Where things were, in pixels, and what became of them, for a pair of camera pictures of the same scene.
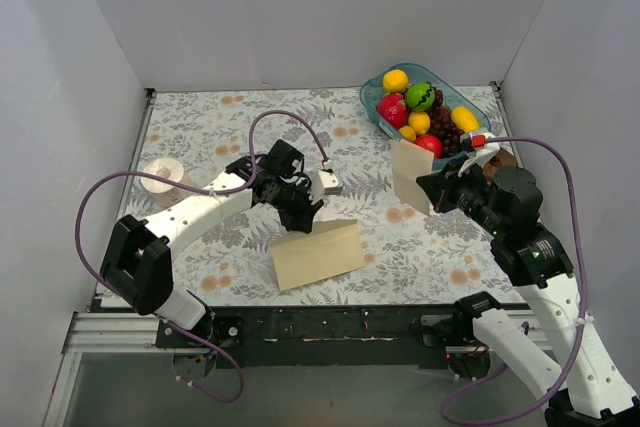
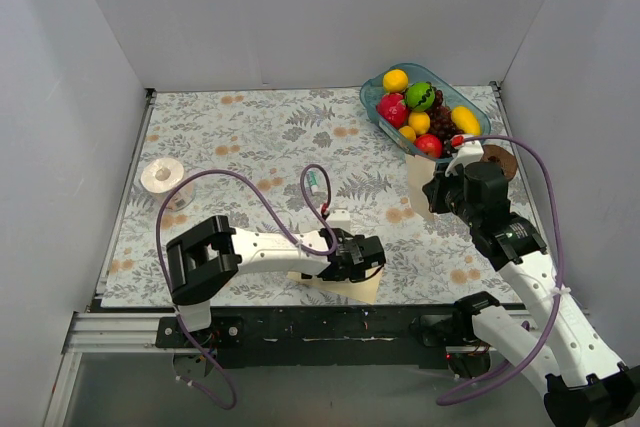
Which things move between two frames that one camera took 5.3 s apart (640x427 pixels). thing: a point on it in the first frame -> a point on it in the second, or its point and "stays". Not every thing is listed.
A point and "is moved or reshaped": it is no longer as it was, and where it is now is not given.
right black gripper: [441, 192] stays
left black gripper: [298, 214] -> [373, 252]
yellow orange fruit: [395, 80] stays
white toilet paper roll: [170, 169] stays
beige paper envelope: [332, 249] is moved or reshaped
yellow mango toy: [464, 119] stays
